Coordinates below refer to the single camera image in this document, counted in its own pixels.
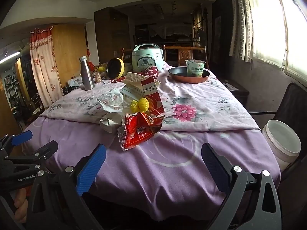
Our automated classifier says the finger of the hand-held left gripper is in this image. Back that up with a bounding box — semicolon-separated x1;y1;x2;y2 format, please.
5;140;59;166
0;130;33;154

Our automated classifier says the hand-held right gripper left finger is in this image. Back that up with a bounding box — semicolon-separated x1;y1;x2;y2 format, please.
26;144;107;230

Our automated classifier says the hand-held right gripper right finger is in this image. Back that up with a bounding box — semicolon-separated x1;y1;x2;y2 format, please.
201;143;281;230

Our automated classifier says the red snack packet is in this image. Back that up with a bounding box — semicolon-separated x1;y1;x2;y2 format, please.
117;111;165;152

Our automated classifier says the yellow plastic wrapper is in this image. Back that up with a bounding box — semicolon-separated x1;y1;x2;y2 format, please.
130;97;149;113

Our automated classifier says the red white carton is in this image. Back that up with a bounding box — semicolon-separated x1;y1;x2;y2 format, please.
120;77;165;117

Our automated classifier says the person's left hand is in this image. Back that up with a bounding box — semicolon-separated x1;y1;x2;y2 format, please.
14;187;29;224

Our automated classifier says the purple blanket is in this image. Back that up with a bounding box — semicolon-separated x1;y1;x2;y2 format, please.
23;115;281;221

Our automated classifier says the dark display cabinet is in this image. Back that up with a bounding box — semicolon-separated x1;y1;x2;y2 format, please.
14;53;41;108

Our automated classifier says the white plastic bucket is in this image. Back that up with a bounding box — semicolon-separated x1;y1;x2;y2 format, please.
262;119;302;172

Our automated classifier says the red floral curtain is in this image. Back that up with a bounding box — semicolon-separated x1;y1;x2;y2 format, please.
29;27;63;111

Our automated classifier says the white plastic bag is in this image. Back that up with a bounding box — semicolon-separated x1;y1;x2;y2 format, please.
67;77;83;87

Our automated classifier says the floral cloth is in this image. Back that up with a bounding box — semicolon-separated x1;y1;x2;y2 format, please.
40;61;262;132

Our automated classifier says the dark wooden side table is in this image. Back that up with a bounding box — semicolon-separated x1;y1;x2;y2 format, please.
222;78;250;107

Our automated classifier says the fluorescent tube light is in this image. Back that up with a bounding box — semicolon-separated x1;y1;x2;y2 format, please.
0;50;22;64

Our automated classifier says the steel bottle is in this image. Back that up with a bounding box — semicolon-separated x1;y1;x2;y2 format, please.
79;56;96;91

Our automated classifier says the plywood panel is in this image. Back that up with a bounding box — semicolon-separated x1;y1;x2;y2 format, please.
51;24;87;87

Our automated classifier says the black chair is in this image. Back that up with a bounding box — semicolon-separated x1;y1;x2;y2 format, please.
249;83;307;182

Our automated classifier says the green instant noodle cup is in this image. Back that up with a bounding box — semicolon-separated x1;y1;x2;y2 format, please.
185;59;206;78

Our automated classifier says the copper frying pan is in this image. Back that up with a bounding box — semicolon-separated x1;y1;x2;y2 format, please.
168;67;211;84

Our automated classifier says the yellow round appliance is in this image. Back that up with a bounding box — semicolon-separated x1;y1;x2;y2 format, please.
96;58;125;79

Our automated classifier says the red patterned ball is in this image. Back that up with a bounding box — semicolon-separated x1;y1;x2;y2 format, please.
144;65;159;77

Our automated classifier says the carved wooden chair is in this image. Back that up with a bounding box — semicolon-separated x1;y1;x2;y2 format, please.
162;45;208;67

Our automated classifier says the mint rice cooker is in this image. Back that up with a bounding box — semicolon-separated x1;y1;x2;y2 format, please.
132;43;165;73

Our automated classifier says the dark wooden cabinet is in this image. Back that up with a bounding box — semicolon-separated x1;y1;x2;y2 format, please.
211;0;234;77

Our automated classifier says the brown wooden wardrobe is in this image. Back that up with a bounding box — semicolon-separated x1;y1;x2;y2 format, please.
94;7;131;65

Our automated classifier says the standing fan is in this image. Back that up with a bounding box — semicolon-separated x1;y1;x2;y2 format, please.
194;28;204;47

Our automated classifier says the patterned window curtain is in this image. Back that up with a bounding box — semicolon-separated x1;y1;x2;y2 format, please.
229;0;255;63

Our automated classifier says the window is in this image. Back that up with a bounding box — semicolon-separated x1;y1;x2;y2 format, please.
249;0;307;82

